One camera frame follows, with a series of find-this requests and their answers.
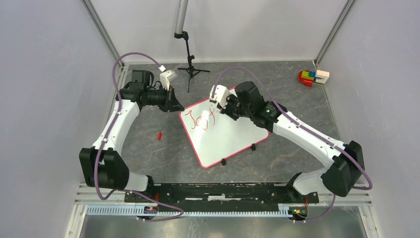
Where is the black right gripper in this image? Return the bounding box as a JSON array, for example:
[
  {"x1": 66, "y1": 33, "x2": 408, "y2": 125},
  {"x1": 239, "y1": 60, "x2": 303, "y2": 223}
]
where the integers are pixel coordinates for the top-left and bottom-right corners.
[{"x1": 217, "y1": 92, "x2": 253, "y2": 121}]

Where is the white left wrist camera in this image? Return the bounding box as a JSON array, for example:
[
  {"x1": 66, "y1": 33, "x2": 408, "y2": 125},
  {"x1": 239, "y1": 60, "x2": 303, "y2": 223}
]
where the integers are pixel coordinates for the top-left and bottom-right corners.
[{"x1": 158, "y1": 65, "x2": 177, "y2": 91}]

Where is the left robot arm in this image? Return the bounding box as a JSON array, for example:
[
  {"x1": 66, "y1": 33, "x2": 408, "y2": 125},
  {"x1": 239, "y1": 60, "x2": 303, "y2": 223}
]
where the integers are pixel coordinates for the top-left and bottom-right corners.
[{"x1": 79, "y1": 70, "x2": 184, "y2": 202}]

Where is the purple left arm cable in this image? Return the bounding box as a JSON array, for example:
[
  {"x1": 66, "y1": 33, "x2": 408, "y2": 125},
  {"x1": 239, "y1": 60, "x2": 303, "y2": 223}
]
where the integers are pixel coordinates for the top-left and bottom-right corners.
[{"x1": 94, "y1": 52, "x2": 185, "y2": 223}]

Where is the black camera tripod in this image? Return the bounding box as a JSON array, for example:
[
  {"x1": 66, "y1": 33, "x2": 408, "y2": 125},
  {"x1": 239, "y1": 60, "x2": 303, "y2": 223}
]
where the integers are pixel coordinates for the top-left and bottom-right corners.
[{"x1": 174, "y1": 31, "x2": 210, "y2": 93}]

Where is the blue slotted cable duct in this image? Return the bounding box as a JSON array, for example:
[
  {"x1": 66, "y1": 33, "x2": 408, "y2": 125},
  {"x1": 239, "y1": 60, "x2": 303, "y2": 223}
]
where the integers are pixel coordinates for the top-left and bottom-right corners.
[{"x1": 86, "y1": 204, "x2": 309, "y2": 218}]

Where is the pink-framed whiteboard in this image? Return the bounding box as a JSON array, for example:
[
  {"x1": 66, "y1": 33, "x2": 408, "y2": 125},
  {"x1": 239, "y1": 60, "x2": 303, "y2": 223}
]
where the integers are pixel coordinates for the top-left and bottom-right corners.
[{"x1": 179, "y1": 98, "x2": 269, "y2": 168}]

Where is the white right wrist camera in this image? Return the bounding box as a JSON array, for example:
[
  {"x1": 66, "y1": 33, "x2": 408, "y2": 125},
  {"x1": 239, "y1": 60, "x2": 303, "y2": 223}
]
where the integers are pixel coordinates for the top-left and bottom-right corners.
[{"x1": 209, "y1": 85, "x2": 233, "y2": 109}]

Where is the grey metal pole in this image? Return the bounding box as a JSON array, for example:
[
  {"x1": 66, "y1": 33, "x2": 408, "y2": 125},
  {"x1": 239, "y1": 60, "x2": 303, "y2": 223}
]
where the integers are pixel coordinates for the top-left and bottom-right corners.
[{"x1": 174, "y1": 0, "x2": 189, "y2": 39}]

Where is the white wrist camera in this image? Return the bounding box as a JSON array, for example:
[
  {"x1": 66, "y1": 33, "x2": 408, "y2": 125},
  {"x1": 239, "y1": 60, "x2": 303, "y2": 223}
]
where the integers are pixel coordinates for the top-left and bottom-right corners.
[
  {"x1": 158, "y1": 65, "x2": 177, "y2": 91},
  {"x1": 209, "y1": 85, "x2": 233, "y2": 109}
]

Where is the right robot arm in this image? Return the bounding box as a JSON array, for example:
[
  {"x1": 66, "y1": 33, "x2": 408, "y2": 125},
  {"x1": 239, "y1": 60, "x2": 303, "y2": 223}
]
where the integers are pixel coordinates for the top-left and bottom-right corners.
[{"x1": 210, "y1": 81, "x2": 364, "y2": 202}]

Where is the colourful toy block stack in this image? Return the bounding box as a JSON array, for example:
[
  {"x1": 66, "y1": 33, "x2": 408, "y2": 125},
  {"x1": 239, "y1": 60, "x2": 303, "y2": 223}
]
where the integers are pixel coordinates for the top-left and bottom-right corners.
[{"x1": 298, "y1": 70, "x2": 330, "y2": 87}]

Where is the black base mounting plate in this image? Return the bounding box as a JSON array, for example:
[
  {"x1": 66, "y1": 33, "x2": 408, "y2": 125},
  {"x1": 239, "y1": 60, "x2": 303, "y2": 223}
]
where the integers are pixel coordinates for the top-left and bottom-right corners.
[{"x1": 144, "y1": 182, "x2": 319, "y2": 212}]

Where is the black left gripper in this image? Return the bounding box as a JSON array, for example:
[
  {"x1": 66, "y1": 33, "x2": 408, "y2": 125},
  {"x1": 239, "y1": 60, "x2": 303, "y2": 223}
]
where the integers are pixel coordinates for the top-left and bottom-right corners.
[{"x1": 145, "y1": 84, "x2": 185, "y2": 113}]

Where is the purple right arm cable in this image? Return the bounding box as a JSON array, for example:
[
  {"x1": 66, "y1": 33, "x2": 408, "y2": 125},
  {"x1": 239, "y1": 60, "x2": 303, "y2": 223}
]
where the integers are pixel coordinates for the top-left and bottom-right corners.
[{"x1": 212, "y1": 67, "x2": 374, "y2": 224}]

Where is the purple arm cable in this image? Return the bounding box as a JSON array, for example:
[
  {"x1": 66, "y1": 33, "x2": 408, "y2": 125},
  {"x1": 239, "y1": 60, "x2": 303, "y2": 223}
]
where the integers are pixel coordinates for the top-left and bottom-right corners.
[
  {"x1": 94, "y1": 52, "x2": 185, "y2": 223},
  {"x1": 212, "y1": 67, "x2": 374, "y2": 224}
]

